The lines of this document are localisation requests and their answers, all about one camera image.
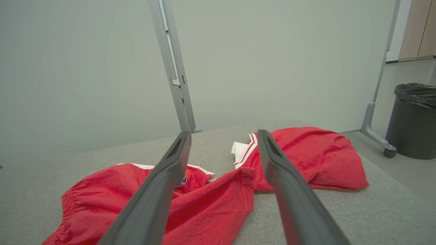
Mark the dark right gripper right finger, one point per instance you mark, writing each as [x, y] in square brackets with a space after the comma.
[293, 200]

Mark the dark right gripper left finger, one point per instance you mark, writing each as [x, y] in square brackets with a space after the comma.
[153, 200]

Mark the red jersey with white sleeves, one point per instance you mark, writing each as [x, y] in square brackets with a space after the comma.
[316, 156]

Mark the red Bulls 23 shorts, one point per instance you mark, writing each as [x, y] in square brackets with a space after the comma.
[211, 207]

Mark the grey partition foot with caster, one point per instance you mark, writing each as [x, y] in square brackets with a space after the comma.
[371, 126]

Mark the dark grey trash bin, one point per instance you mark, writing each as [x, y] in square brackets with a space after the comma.
[412, 132]

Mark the black bin liner bag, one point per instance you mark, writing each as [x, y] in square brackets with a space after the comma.
[417, 92]

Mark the beige wooden cabinet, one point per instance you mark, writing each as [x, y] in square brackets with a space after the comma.
[417, 27]

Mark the grey metal partition post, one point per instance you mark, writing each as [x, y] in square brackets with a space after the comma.
[173, 68]

